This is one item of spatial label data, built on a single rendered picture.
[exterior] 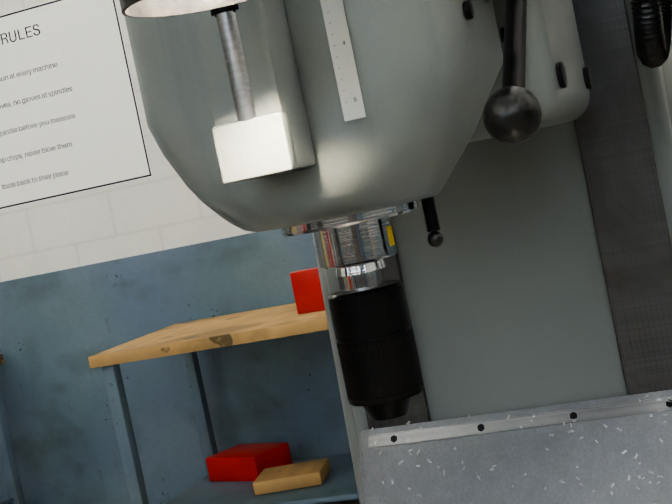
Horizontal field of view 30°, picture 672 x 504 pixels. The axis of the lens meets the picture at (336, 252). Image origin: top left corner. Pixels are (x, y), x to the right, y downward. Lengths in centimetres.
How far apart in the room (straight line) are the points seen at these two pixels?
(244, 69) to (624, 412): 58
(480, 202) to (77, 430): 488
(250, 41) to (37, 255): 525
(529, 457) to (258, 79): 58
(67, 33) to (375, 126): 509
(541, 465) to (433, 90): 52
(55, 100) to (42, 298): 90
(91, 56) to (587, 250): 468
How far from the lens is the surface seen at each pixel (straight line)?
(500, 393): 114
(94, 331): 576
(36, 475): 609
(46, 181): 581
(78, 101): 570
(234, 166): 64
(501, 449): 114
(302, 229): 73
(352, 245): 74
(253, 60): 64
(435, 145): 69
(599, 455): 111
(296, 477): 482
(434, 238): 74
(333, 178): 67
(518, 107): 64
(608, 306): 111
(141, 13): 58
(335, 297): 75
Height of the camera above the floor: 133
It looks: 3 degrees down
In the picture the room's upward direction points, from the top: 12 degrees counter-clockwise
